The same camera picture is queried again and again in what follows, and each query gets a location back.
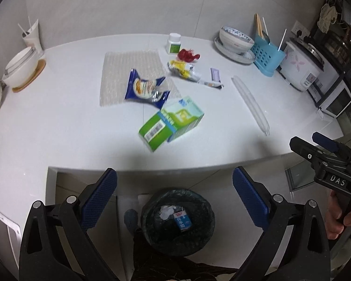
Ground long clear plastic sleeve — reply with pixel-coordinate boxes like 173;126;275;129
231;75;270;136

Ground small purple candy wrapper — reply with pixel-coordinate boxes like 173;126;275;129
210;68;221;82

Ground yellow white snack wrapper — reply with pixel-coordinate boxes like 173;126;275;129
167;60;224;89

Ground green white medicine box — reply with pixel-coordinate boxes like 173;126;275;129
139;96;205;152

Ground red mesh net bag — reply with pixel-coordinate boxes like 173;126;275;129
177;49;200;63

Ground white green pill bottle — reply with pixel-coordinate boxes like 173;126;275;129
166;33;181;54

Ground blue snack cake wrapper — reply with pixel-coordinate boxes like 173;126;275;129
124;69;170;109

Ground clear bubble wrap sheet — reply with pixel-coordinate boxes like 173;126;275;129
99;50;181;107

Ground black trash bin with bag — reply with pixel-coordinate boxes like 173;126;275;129
141;188;215;257

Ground person's right hand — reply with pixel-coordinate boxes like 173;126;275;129
325;190;351;240

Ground white microwave oven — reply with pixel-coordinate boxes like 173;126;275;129
307;81;351;118

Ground white floral rice cooker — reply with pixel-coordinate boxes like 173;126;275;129
279;37;324;92

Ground blue plastic utensil holder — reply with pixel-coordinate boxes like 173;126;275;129
251;35;285;77

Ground white straw in holder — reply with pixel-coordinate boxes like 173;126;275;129
278;29;287;51

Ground blue patterned ceramic plate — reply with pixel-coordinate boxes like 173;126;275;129
214;36;256;65

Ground metal spoon in holder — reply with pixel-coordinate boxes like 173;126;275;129
262;31;270;43

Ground blue patterned ceramic bowl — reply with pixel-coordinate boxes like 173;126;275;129
219;26;254;54

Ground wooden chopsticks in holder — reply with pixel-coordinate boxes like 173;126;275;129
254;13;265;39

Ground white bowl with glass lid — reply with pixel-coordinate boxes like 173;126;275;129
2;46;38;88

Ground round wooden coaster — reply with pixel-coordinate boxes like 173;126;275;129
12;59;47;93

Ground white pointed ceramic cup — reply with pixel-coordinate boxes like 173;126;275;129
18;19;44;58

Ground wall socket with black plug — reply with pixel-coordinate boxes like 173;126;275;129
291;21;309;39

